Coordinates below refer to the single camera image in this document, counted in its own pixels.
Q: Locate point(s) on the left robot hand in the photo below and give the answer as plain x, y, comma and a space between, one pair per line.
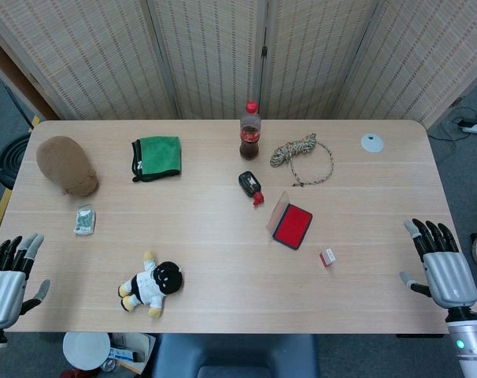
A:
4, 289

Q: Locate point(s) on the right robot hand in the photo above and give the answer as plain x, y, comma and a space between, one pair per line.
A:
449, 277

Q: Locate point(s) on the white label tag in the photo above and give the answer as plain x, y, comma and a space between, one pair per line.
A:
328, 258

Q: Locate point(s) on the red case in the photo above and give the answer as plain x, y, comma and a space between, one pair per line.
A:
295, 223

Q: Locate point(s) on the white round lid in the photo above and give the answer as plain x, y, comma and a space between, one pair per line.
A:
85, 350

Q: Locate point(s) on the small green white packet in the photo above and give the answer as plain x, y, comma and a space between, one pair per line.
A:
84, 222

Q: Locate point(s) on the brown plush toy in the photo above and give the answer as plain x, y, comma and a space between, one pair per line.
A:
65, 163

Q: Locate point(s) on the open cardboard box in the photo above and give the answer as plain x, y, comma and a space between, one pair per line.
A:
138, 350

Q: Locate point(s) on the white round grommet cover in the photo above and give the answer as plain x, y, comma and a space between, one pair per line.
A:
372, 143

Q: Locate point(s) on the black white plush doll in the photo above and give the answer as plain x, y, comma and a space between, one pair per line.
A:
160, 281

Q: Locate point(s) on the green folded cloth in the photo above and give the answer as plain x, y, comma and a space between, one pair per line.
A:
160, 155

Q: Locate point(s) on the black red small device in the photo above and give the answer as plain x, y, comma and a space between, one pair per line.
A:
248, 183

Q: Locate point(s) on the blue chair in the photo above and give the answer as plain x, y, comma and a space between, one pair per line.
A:
234, 354

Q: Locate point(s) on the cola bottle red cap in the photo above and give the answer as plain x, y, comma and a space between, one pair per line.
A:
250, 138

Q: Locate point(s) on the woven folding screen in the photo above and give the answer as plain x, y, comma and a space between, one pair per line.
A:
104, 59

